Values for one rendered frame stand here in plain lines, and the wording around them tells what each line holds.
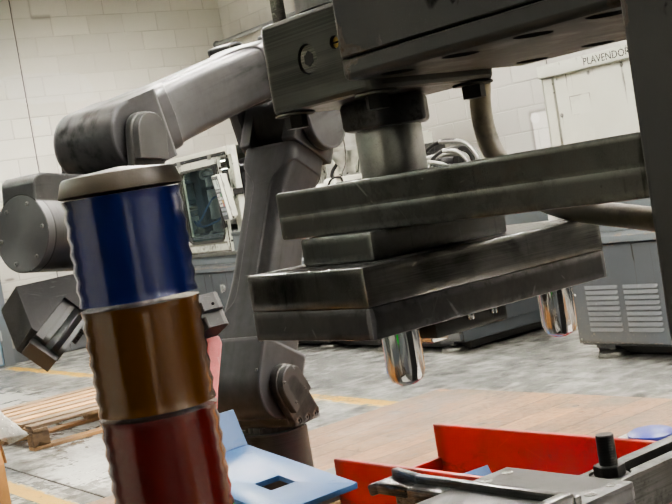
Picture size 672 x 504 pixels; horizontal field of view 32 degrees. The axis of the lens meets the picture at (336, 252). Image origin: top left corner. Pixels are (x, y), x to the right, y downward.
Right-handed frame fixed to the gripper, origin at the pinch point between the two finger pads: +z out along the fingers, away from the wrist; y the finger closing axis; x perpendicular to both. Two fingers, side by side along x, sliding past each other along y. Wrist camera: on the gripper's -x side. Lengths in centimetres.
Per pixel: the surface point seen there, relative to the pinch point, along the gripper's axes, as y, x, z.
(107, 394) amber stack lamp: 45, -27, 6
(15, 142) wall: -913, 420, -511
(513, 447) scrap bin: 4.2, 23.9, 10.1
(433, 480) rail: 18.4, 4.0, 10.9
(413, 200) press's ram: 37.1, -4.2, -0.8
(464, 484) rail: 21.0, 4.0, 12.0
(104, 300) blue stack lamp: 47, -27, 4
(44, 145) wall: -915, 450, -504
